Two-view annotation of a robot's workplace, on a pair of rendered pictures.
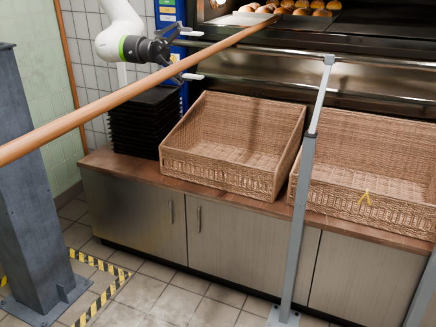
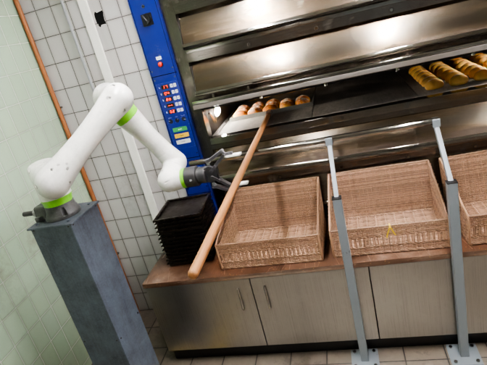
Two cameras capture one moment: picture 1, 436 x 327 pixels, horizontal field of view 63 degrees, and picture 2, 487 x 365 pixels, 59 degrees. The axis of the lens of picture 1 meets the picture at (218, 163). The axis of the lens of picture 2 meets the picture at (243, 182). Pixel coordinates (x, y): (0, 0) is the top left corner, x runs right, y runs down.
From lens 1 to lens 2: 0.75 m
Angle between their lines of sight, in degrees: 12
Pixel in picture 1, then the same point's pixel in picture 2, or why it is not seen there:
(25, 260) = not seen: outside the picture
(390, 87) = (376, 144)
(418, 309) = (460, 301)
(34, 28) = not seen: hidden behind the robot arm
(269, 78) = (281, 164)
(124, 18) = (173, 156)
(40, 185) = (132, 310)
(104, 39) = (167, 177)
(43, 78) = not seen: hidden behind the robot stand
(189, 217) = (258, 298)
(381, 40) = (357, 113)
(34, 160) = (125, 289)
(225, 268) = (301, 332)
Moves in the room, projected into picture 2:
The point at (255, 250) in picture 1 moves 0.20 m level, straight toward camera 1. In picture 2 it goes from (322, 305) to (333, 330)
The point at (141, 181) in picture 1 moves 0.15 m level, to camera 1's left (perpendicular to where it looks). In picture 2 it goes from (208, 280) to (180, 290)
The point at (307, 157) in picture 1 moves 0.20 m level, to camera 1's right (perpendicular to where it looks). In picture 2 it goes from (340, 214) to (380, 201)
